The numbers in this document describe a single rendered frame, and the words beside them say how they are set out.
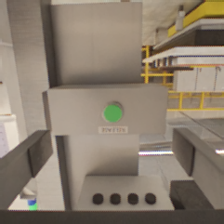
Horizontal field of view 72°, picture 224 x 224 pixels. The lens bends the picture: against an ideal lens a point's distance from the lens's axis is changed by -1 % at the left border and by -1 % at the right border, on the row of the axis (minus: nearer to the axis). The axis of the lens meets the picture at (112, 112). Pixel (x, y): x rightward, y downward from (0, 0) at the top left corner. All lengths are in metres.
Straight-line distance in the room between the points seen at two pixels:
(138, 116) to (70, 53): 0.19
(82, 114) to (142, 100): 0.10
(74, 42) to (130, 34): 0.11
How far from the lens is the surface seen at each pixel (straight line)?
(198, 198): 0.42
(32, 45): 0.33
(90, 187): 0.39
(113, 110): 0.25
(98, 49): 0.34
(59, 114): 0.28
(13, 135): 1.32
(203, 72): 7.63
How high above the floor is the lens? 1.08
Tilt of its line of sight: 15 degrees up
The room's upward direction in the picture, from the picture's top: 179 degrees clockwise
